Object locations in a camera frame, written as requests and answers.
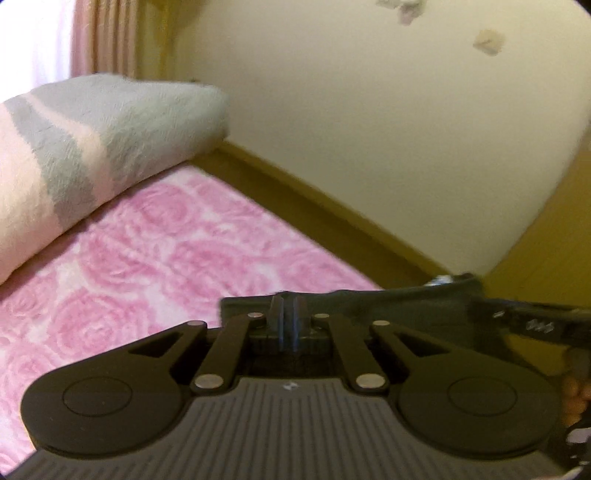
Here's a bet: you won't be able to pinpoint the grey and pink duvet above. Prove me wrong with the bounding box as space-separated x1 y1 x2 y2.
0 74 232 287

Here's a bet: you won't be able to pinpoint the white sheer curtain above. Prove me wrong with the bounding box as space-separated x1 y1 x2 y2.
0 0 77 102

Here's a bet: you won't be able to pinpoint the black pants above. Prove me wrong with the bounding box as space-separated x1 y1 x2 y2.
221 273 485 365

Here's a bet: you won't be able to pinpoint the pink floral blanket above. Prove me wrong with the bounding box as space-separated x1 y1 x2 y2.
0 164 384 462

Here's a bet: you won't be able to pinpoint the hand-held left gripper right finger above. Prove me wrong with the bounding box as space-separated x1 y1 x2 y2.
283 292 455 396

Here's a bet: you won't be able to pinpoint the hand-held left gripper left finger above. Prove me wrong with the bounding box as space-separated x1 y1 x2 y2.
124 292 284 396

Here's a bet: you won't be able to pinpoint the person's right hand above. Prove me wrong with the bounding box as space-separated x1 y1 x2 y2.
560 374 584 428

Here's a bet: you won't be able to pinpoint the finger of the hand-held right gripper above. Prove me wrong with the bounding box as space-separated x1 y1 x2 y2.
468 298 591 345

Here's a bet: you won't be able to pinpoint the pink curtain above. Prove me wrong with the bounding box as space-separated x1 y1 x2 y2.
69 0 181 81

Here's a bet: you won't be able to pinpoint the adhesive wall hook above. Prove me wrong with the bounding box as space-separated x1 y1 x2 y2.
473 30 505 57
375 0 423 26

